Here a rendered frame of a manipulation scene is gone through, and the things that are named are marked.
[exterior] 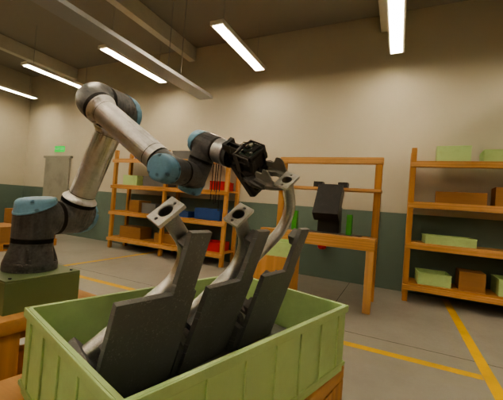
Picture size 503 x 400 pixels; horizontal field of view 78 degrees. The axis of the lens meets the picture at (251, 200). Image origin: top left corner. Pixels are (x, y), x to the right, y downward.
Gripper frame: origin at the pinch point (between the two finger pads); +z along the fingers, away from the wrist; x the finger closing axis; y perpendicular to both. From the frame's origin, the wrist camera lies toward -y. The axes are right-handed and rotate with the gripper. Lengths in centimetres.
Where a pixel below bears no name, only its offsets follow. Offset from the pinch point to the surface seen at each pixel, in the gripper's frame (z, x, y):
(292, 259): 8.2, -10.4, -14.2
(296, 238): 7.5, -7.0, -9.3
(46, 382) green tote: -4, -62, 2
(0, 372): -37, -78, -22
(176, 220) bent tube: 2.6, -30.6, 17.9
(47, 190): -897, -13, -446
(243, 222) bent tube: 4.1, -18.9, 6.6
